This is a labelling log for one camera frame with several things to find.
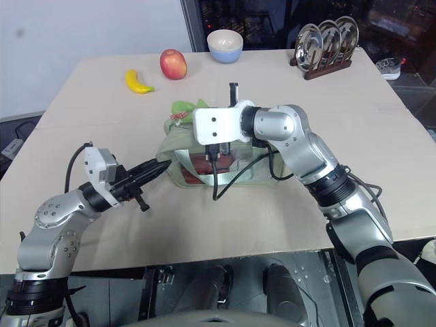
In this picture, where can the blue and white bowl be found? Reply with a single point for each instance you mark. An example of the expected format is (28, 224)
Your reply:
(225, 51)

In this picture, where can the red apple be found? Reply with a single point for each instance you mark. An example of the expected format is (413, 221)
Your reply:
(173, 64)

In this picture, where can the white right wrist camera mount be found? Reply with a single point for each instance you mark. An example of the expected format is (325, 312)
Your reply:
(213, 127)

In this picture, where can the grey power strip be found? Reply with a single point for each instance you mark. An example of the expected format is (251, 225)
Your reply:
(12, 147)

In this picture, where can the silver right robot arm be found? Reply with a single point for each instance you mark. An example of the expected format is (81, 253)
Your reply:
(344, 211)

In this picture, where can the yellow banana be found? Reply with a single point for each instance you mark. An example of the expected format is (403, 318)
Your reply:
(134, 85)

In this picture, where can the steel plate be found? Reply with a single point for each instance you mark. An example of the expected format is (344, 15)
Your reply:
(349, 34)
(332, 39)
(308, 47)

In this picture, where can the white sneaker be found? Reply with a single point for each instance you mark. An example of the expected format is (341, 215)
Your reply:
(390, 69)

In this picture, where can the grey robot torso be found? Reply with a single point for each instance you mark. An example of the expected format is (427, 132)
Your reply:
(218, 320)

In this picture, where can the dark rounded shape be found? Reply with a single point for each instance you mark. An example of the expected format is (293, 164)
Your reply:
(282, 289)

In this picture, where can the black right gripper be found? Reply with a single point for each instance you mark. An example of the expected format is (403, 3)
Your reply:
(233, 93)

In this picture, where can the black metal table leg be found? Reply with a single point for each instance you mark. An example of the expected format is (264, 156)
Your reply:
(150, 289)

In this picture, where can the dark glass cabinet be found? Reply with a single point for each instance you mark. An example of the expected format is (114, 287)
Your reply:
(265, 20)

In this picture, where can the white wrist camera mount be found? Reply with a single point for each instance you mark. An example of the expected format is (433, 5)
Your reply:
(213, 127)
(92, 163)

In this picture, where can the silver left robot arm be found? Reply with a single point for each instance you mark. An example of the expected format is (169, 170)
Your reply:
(51, 235)

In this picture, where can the dark wooden plate rack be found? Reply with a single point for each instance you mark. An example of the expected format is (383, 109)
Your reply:
(323, 69)

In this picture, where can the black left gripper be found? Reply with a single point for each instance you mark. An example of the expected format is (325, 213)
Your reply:
(122, 185)

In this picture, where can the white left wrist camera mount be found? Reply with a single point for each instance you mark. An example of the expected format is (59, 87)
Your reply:
(92, 163)

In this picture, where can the green fabric pouch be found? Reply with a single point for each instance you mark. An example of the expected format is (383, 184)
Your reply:
(170, 144)

